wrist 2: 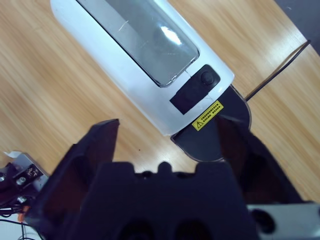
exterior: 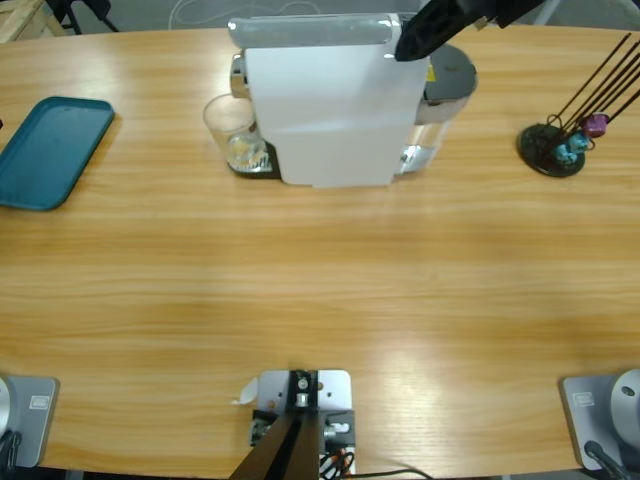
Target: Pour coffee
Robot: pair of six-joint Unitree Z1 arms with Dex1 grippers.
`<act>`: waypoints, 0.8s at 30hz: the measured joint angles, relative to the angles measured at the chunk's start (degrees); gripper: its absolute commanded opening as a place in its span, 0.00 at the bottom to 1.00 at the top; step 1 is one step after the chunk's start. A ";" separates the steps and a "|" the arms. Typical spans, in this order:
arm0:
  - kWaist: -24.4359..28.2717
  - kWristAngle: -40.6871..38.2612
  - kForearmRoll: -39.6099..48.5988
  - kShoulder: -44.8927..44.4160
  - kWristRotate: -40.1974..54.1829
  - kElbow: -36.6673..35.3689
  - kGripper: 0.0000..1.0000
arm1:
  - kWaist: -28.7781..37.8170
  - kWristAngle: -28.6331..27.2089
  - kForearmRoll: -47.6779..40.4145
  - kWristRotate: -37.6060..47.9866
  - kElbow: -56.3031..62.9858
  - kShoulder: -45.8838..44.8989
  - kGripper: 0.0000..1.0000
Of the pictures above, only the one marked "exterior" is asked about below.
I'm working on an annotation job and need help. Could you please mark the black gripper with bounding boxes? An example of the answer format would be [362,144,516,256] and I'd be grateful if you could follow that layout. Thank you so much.
[393,0,546,63]

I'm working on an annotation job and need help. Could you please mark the grey coffee machine lever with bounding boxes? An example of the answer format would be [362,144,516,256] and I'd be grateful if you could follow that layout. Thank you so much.
[227,13,401,49]

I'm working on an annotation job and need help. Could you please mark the clear glass cup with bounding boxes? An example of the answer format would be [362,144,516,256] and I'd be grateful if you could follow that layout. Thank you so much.
[202,93,269,174]

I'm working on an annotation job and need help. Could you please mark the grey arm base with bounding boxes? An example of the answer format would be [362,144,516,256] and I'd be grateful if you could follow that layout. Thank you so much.
[557,368,640,474]
[0,374,61,471]

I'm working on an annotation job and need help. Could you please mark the white capsule coffee machine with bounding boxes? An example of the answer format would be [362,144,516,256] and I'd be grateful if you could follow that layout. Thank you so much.
[227,12,432,190]

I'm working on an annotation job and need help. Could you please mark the purple coffee capsule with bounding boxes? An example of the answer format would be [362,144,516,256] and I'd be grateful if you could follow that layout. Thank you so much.
[584,113,610,139]

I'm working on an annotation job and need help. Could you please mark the clear water tank grey lid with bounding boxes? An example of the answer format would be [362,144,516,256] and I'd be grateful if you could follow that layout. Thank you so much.
[399,42,479,176]

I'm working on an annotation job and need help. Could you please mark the black capsule holder with rods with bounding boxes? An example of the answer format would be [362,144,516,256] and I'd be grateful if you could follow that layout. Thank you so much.
[517,32,640,177]

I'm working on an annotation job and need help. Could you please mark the black stand legs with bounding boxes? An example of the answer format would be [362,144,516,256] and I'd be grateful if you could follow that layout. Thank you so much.
[52,0,121,35]

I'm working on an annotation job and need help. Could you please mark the teal plastic tray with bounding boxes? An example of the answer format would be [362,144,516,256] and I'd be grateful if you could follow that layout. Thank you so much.
[0,95,116,212]

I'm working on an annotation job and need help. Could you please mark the wooden crate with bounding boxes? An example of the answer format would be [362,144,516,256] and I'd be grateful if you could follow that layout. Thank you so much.
[0,0,56,45]

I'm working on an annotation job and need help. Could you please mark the white block with dark post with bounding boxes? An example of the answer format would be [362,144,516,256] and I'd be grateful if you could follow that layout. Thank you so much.
[229,368,359,480]

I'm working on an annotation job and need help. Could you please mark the black base cable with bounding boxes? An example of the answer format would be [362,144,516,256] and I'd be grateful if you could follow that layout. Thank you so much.
[0,429,24,474]
[583,439,629,480]

